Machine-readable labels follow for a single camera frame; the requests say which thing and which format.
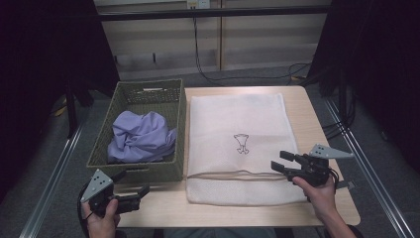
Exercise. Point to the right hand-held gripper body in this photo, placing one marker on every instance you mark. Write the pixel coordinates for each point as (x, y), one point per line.
(313, 170)

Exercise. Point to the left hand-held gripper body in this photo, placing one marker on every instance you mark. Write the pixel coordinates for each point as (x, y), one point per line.
(99, 185)

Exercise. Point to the purple cloth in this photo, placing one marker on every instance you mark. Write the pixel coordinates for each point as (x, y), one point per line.
(142, 139)

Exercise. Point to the white mesh laundry bag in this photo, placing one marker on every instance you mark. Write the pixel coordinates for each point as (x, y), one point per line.
(231, 112)

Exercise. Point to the green woven basket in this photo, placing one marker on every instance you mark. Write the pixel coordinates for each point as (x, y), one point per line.
(150, 91)

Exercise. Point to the person's right hand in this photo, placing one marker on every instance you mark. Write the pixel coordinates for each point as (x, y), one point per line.
(322, 200)

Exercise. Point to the person's left hand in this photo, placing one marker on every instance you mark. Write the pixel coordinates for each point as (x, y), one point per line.
(100, 226)

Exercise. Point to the grey tape mark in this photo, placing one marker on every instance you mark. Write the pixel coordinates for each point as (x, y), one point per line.
(346, 184)

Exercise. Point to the black metal stand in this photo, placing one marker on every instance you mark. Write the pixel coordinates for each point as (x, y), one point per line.
(71, 112)

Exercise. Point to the yellow floor tape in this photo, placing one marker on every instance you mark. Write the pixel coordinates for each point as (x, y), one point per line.
(60, 111)

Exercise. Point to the dark curtain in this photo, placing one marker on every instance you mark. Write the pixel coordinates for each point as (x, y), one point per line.
(379, 66)
(39, 66)

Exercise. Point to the black horizontal bar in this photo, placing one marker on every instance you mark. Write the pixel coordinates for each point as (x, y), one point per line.
(211, 13)

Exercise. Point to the aluminium floor rail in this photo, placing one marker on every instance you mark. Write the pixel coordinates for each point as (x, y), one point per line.
(49, 185)
(373, 175)

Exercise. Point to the white wall outlet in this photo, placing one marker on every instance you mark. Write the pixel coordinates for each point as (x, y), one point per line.
(198, 3)

